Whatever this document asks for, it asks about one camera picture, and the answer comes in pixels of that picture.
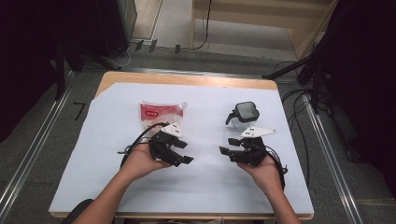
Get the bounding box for black cabinet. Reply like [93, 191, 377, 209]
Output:
[93, 0, 138, 59]

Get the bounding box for black floor cables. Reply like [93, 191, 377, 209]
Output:
[274, 60, 313, 189]

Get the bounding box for person's dark clothed knee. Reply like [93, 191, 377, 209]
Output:
[61, 198, 95, 224]

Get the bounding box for person's right hand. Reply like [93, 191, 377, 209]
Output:
[237, 154, 283, 194]

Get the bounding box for dark curtain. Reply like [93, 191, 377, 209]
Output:
[0, 0, 98, 144]
[319, 0, 396, 201]

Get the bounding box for left hand-held gripper cable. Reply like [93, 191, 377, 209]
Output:
[117, 121, 169, 169]

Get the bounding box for white floor cable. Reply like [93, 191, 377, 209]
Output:
[106, 42, 138, 70]

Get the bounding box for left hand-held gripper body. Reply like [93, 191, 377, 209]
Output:
[148, 122, 184, 166]

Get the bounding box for person's left hand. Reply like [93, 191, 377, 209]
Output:
[120, 143, 173, 182]

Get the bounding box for white table mat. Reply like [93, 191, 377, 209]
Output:
[49, 81, 315, 216]

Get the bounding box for metal floor rail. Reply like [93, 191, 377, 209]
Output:
[83, 66, 265, 79]
[299, 92, 364, 224]
[0, 70, 75, 216]

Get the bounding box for black metal stand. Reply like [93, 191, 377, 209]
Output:
[53, 36, 123, 101]
[261, 46, 332, 115]

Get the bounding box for wooden table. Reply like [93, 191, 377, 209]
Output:
[49, 70, 315, 221]

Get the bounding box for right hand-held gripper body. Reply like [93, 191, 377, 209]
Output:
[232, 126, 277, 167]

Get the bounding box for black hanging cable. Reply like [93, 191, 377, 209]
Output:
[191, 0, 214, 51]

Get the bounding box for wooden shelf unit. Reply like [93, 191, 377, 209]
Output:
[190, 0, 340, 61]

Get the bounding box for red and white spout pouch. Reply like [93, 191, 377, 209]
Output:
[138, 100, 189, 138]

